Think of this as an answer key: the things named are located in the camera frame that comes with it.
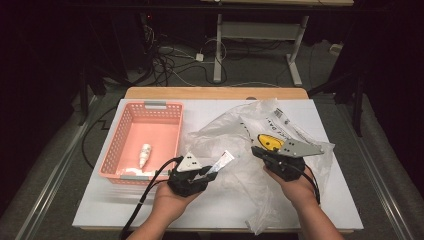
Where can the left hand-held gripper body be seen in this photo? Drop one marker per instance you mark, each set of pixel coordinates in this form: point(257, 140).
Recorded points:
point(188, 163)

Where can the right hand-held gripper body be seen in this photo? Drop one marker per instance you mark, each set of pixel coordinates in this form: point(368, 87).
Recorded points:
point(296, 148)

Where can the small white ointment tube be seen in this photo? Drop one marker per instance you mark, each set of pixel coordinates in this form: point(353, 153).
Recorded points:
point(225, 160)

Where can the clear printed plastic bag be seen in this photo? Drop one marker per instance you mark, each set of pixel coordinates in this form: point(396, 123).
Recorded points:
point(240, 180)

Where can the small white bottle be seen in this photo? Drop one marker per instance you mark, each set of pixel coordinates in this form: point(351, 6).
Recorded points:
point(145, 155)

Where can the pink perforated plastic basket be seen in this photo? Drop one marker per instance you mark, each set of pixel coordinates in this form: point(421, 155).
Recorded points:
point(140, 130)

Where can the person's right hand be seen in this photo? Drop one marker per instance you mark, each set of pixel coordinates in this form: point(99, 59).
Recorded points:
point(296, 191)

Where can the person's left hand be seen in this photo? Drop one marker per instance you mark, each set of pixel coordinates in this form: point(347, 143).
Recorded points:
point(170, 205)

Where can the white tube with green print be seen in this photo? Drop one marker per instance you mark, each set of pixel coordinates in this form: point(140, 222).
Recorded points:
point(136, 172)

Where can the wooden table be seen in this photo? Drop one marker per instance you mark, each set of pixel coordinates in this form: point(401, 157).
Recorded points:
point(200, 93)

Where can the black metal stand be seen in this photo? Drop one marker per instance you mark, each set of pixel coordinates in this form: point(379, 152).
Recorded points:
point(83, 100)
point(358, 106)

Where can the white table mat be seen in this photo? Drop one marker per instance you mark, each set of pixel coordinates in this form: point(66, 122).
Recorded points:
point(100, 206)

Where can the small white box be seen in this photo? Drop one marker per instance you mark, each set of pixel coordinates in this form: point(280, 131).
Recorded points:
point(336, 49)

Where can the white power adapter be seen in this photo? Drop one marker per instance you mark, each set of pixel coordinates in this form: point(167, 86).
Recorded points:
point(199, 57)

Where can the white-framed desk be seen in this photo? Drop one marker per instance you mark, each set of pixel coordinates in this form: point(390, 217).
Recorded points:
point(260, 30)

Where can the metal floor rail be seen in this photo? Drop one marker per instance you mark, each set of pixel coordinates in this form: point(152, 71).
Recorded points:
point(50, 196)
point(383, 196)

